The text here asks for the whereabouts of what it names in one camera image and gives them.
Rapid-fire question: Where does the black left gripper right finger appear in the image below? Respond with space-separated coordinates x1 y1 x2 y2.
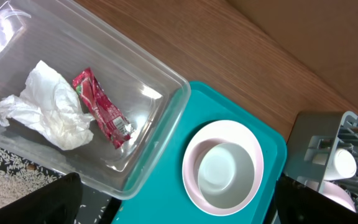
274 175 358 224

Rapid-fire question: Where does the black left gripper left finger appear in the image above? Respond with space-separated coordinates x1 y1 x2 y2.
0 172 83 224

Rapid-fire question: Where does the small pink bowl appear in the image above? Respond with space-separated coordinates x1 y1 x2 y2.
321 180 356 213

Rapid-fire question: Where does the pale green cup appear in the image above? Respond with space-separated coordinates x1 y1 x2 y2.
323 148 357 181

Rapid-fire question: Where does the grey green bowl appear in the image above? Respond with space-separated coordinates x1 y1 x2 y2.
198 142 255 209

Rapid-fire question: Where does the pale pink plate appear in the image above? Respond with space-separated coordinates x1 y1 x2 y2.
182 120 264 217

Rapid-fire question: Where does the white napkin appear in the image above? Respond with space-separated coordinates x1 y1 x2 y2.
0 61 94 151

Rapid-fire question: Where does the red snack wrapper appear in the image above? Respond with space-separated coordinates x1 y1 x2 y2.
73 68 133 149

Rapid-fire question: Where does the black food waste tray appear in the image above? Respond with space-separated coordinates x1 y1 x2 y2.
0 138 122 224

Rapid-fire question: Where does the grey dishwasher rack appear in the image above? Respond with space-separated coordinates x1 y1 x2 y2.
284 111 358 213

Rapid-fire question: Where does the clear plastic waste bin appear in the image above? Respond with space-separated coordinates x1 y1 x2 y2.
0 0 191 200

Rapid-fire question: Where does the spilled rice pile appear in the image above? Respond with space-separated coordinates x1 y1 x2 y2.
0 147 61 208

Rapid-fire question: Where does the teal serving tray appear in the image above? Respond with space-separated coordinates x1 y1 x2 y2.
113 82 287 223

